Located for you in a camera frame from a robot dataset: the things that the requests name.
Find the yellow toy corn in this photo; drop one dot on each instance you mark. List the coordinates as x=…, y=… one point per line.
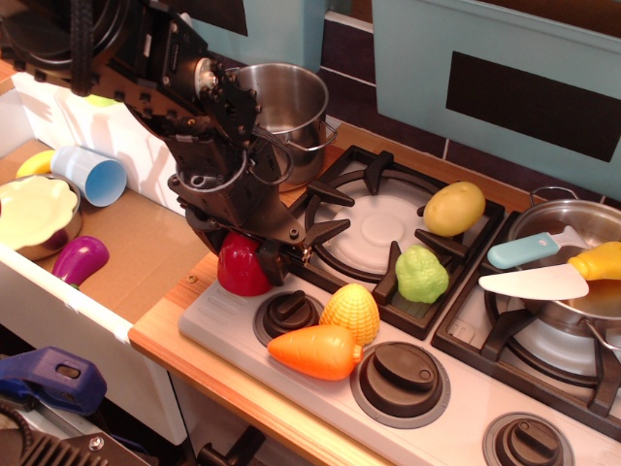
x=354, y=308

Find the black burner grate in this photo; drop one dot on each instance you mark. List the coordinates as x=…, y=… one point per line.
x=575, y=375
x=361, y=214

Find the left black stove knob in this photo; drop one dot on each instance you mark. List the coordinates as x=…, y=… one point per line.
x=285, y=312

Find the green cutting board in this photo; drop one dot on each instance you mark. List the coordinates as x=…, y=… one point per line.
x=100, y=102

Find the right black stove knob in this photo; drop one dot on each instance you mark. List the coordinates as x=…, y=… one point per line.
x=525, y=439

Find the orange toy carrot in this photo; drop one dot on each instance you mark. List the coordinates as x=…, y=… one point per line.
x=327, y=352

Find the blue clamp handle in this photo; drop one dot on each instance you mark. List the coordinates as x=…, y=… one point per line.
x=55, y=377

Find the light blue handled utensil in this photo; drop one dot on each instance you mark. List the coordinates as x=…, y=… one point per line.
x=535, y=247

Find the green toy lettuce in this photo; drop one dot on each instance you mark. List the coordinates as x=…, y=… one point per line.
x=421, y=277

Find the right black burner grate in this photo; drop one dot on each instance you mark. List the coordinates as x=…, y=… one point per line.
x=575, y=375

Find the black stove knob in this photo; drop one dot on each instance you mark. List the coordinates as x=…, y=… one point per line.
x=525, y=439
x=400, y=385
x=285, y=312

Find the white toy sink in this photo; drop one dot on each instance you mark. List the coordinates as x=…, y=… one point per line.
x=152, y=250

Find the yellow toy lemon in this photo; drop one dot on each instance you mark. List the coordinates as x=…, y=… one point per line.
x=37, y=164

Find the middle black stove knob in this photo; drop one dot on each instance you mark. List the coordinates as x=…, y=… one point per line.
x=400, y=385

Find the left black burner grate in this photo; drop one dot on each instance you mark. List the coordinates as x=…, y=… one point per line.
x=361, y=214

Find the steel bowl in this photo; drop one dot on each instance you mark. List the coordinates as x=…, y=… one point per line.
x=53, y=240

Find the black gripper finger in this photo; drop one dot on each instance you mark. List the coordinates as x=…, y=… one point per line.
x=278, y=261
x=211, y=234

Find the purple toy eggplant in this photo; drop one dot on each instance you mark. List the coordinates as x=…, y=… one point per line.
x=80, y=259

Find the light blue plastic cup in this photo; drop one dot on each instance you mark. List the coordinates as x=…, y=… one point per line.
x=101, y=180

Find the cream scalloped plate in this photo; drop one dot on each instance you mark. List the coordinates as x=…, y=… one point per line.
x=34, y=211

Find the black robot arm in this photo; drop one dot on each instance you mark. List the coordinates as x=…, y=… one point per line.
x=146, y=56

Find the red toy sweet potato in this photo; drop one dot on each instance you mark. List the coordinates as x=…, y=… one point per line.
x=238, y=267

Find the white toy knife yellow handle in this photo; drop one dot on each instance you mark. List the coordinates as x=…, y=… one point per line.
x=559, y=282

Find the yellow toy potato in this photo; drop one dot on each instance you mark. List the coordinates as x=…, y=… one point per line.
x=454, y=209

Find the grey toy stovetop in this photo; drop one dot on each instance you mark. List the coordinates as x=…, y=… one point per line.
x=222, y=323

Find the tall steel pot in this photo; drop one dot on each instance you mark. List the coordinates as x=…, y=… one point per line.
x=293, y=103

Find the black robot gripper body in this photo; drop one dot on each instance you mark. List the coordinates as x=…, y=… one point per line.
x=236, y=187

